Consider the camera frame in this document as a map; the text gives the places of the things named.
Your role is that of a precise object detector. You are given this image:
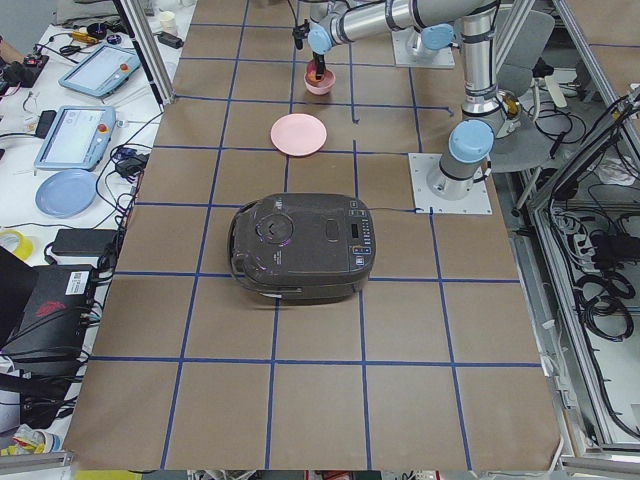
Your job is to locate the black power adapter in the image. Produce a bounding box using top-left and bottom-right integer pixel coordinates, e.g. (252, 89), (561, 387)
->
(45, 228), (116, 264)

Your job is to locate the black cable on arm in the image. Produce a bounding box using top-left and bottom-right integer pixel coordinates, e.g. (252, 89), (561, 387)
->
(287, 0), (311, 50)

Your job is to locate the red apple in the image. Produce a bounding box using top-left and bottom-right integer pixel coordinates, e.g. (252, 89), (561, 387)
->
(305, 70), (324, 84)

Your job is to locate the metal pot with yellow contents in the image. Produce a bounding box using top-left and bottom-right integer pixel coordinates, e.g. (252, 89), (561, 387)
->
(497, 90), (522, 138)

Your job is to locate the pink plate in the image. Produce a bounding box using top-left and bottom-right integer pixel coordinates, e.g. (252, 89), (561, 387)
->
(270, 113), (327, 157)

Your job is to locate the blue teach pendant far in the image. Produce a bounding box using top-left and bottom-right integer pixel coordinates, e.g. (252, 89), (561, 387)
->
(58, 44), (141, 98)

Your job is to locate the dark grey rice cooker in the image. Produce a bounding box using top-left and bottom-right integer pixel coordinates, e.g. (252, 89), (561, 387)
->
(228, 193), (376, 301)

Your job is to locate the blue teach pendant near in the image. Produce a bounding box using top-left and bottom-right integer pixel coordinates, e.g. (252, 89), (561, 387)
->
(34, 105), (116, 170)

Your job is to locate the yellow tape roll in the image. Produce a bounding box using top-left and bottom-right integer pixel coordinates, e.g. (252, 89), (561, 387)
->
(0, 229), (34, 261)

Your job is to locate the black computer box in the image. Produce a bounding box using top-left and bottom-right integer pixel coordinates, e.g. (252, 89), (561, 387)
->
(2, 264), (96, 358)

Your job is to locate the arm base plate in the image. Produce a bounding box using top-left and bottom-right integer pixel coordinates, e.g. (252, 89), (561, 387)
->
(392, 25), (455, 69)
(408, 153), (492, 215)

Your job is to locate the light blue plate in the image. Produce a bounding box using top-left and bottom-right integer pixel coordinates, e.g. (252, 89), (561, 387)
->
(35, 169), (97, 218)

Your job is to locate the pink bowl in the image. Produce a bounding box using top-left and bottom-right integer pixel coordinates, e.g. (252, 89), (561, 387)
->
(304, 70), (336, 96)

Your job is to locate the blue teach pendant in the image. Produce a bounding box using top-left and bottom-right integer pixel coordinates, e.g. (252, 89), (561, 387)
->
(34, 105), (116, 170)
(58, 44), (141, 98)

